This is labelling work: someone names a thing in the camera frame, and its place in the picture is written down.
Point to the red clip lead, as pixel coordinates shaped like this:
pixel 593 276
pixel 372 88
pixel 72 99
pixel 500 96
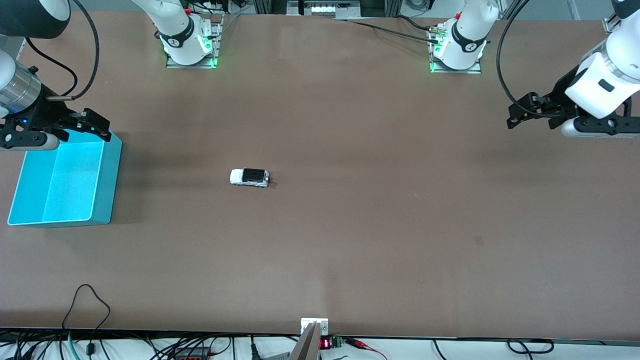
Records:
pixel 357 343

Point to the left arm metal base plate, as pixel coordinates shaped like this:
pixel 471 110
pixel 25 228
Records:
pixel 475 70

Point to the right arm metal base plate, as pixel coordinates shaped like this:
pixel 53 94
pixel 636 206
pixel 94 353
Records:
pixel 172 64

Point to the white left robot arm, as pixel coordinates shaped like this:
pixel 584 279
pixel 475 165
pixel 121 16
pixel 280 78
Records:
pixel 600 85

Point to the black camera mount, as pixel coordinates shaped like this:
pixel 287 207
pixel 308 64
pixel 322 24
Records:
pixel 15 127
pixel 605 124

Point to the white jeep toy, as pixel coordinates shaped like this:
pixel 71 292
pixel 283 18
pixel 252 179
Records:
pixel 237 177

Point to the red digit display module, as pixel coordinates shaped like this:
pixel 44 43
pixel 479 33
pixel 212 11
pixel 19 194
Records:
pixel 325 343

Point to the cyan plastic bin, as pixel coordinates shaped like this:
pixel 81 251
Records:
pixel 65 185

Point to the aluminium frame side rail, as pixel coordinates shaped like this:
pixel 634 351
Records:
pixel 19 47

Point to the white light panel device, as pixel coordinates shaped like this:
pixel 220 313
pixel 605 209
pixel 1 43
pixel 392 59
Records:
pixel 325 9

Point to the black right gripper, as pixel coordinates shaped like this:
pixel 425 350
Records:
pixel 44 111

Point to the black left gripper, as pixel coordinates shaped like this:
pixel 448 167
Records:
pixel 559 98

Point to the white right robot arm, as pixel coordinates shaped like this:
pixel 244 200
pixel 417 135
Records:
pixel 177 25

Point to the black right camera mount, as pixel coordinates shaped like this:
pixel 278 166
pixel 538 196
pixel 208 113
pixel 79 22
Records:
pixel 15 127

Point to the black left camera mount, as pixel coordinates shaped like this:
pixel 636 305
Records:
pixel 605 124

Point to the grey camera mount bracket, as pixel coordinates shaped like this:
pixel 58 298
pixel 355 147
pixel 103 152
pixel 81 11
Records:
pixel 312 345

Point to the aluminium frame corner bracket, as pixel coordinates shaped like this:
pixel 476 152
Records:
pixel 611 26

